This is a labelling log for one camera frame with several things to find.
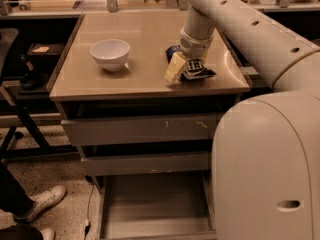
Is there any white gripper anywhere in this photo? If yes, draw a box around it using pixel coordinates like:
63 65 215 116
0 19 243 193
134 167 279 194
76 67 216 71
165 29 213 85

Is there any blue chip bag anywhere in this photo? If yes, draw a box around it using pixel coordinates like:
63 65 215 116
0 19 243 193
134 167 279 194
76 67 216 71
165 46 216 83

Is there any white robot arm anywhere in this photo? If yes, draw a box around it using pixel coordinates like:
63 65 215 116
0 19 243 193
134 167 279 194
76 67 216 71
180 0 320 240

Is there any grey top drawer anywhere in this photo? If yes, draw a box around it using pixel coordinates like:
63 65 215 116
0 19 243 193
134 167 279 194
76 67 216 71
62 113 217 146

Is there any grey drawer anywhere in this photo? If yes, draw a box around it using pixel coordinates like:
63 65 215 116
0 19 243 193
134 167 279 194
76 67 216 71
81 151 211 176
62 113 217 146
96 172 217 240

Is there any grey drawer cabinet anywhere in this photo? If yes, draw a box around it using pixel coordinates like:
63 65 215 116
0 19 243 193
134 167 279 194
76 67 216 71
46 9 253 240

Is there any grey middle drawer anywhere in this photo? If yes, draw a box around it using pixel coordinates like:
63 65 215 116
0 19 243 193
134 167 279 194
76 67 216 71
81 151 211 176

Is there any grey bottom drawer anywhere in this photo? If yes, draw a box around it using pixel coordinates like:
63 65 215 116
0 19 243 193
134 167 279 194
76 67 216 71
96 172 217 240

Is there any white ceramic bowl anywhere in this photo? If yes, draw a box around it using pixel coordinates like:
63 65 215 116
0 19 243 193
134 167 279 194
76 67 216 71
90 39 130 72

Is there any black box on shelf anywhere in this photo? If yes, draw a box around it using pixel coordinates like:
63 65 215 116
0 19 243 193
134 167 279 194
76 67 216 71
27 43 64 64

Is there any white shoe lower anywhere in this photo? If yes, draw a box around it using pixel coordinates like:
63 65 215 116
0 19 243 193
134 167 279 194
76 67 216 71
41 228 55 240

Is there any black desk leg frame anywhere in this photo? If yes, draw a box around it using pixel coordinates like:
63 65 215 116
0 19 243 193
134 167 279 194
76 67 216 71
0 83 79 160

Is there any white floor cable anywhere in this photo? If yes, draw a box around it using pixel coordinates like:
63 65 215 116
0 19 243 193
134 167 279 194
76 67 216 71
83 183 96 240

